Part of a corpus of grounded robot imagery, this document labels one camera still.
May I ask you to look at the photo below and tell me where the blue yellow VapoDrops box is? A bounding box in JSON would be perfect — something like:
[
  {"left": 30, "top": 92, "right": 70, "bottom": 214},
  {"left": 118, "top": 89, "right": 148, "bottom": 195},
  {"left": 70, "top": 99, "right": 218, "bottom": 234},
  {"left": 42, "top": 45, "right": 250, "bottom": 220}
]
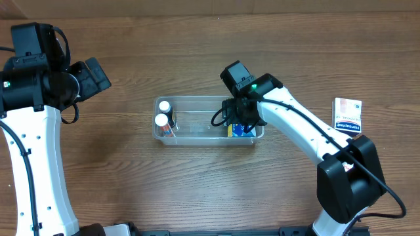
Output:
[{"left": 227, "top": 124, "right": 256, "bottom": 138}]

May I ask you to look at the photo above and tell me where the clear plastic container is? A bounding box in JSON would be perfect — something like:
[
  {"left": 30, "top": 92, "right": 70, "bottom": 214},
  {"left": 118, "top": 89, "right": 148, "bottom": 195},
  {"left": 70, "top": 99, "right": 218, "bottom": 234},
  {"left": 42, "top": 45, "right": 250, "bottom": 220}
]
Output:
[{"left": 152, "top": 96, "right": 264, "bottom": 146}]

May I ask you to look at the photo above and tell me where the black tube white cap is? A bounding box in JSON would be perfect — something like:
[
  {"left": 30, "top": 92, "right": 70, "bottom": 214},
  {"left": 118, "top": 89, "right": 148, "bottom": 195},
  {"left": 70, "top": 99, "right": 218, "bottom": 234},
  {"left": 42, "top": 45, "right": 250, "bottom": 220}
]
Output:
[{"left": 159, "top": 100, "right": 176, "bottom": 128}]

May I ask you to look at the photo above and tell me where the orange tube white cap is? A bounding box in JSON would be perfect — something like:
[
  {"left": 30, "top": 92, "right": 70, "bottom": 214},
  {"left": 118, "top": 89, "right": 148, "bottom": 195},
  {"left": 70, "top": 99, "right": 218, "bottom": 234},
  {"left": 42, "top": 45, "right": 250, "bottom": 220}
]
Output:
[{"left": 154, "top": 113, "right": 175, "bottom": 137}]

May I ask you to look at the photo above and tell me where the white blue Hansaplast box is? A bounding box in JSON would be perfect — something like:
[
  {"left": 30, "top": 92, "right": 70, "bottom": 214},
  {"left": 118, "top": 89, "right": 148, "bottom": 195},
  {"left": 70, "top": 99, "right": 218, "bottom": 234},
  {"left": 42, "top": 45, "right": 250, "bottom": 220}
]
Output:
[{"left": 332, "top": 98, "right": 362, "bottom": 137}]

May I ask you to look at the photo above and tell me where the red Panadol box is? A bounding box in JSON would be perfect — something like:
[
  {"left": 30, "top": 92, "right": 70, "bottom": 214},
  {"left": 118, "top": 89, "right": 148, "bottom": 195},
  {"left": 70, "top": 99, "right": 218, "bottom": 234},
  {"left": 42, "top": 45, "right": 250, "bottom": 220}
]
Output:
[{"left": 342, "top": 162, "right": 354, "bottom": 172}]

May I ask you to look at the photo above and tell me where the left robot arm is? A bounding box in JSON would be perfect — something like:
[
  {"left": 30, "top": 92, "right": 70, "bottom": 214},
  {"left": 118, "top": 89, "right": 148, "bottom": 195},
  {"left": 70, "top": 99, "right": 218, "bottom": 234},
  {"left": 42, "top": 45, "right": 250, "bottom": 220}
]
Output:
[{"left": 1, "top": 22, "right": 111, "bottom": 235}]

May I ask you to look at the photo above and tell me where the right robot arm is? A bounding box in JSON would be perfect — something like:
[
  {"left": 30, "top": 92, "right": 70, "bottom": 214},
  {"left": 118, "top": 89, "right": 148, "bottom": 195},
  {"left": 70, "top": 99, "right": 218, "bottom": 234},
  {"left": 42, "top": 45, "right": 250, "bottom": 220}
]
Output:
[{"left": 220, "top": 61, "right": 385, "bottom": 235}]

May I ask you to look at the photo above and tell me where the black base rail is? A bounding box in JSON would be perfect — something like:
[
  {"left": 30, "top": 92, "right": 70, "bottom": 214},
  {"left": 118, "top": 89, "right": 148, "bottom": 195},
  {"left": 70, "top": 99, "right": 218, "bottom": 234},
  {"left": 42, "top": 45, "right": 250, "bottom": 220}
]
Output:
[{"left": 131, "top": 226, "right": 371, "bottom": 236}]

